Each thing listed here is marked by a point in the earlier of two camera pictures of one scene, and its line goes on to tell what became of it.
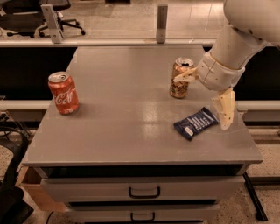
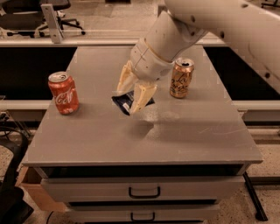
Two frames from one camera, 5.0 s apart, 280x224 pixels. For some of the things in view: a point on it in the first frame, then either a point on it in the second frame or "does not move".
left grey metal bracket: (57, 35) does not move
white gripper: (219, 73) to (147, 63)
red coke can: (65, 92) does not move
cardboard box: (30, 182) does not move
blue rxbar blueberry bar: (196, 122) to (123, 101)
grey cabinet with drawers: (117, 158) does not move
